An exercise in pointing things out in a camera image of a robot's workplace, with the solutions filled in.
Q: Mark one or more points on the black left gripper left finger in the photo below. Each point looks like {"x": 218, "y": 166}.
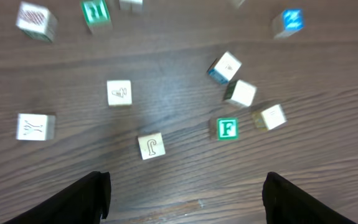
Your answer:
{"x": 86, "y": 201}

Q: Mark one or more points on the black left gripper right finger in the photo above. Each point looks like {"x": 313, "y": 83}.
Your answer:
{"x": 284, "y": 203}

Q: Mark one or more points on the wooden block hook drawing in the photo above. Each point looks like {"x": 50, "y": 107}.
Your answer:
{"x": 151, "y": 146}

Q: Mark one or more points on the wooden block red U side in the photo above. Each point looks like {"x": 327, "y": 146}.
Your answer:
{"x": 35, "y": 127}

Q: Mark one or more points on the wooden block acorn drawing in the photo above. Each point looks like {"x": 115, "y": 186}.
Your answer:
{"x": 269, "y": 118}

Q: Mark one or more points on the green F wooden block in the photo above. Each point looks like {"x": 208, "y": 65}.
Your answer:
{"x": 224, "y": 128}

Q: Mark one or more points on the wooden block yellow side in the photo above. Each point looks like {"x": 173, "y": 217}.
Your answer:
{"x": 119, "y": 92}

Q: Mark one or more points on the wooden block blue edge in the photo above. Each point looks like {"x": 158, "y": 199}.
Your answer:
{"x": 224, "y": 68}

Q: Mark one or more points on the blue P wooden block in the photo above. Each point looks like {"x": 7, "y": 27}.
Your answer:
{"x": 287, "y": 23}

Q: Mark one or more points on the wooden block green B side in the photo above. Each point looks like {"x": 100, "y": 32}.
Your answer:
{"x": 36, "y": 21}

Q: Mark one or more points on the green R wooden block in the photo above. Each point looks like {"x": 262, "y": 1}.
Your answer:
{"x": 97, "y": 16}

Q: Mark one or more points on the wooden block blue side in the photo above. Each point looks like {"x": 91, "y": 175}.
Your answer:
{"x": 131, "y": 5}

